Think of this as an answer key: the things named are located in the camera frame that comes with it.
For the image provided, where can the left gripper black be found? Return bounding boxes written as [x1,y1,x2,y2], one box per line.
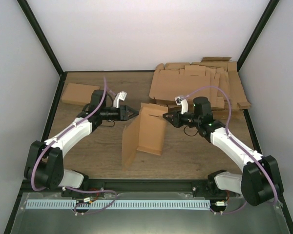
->
[101,106,139,121]

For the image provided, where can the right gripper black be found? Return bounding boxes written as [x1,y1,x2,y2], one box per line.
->
[163,110,201,129]

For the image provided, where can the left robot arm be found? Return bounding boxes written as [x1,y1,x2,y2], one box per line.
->
[24,90,139,197]

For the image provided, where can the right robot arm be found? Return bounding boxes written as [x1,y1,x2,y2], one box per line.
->
[163,97,284,206]

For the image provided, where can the folded brown cardboard box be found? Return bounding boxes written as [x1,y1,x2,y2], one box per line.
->
[61,83,100,106]

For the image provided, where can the stack of flat cardboard sheets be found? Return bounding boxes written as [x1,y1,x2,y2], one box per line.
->
[149,57,251,110]

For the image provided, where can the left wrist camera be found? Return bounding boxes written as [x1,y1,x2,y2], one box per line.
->
[113,91,127,108]

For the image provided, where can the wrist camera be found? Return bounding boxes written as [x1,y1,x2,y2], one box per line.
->
[175,96,188,114]
[113,91,127,108]

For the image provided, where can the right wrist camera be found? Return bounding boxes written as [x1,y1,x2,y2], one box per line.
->
[175,96,188,114]

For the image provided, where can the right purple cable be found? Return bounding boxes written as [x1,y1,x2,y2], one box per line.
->
[183,85,281,216]

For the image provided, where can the purple cable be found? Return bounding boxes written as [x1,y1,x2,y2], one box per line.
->
[183,85,281,216]
[30,76,119,217]

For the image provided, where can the black aluminium frame rail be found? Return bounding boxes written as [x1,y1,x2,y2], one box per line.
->
[21,178,279,198]

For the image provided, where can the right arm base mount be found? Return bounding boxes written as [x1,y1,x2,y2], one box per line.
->
[191,174,236,198]

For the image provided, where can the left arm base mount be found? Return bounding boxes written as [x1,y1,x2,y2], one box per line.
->
[61,174,105,199]

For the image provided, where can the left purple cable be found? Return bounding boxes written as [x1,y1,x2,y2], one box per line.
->
[30,76,119,217]

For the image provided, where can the light blue slotted cable duct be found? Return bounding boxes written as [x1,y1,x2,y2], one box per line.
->
[25,199,210,211]

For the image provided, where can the right black corner post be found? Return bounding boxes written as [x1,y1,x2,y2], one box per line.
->
[237,0,280,72]

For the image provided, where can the black corner post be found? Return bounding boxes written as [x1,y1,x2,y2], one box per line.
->
[16,0,64,77]
[237,0,280,72]

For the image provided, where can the left black corner post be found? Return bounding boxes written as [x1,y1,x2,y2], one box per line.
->
[16,0,64,77]

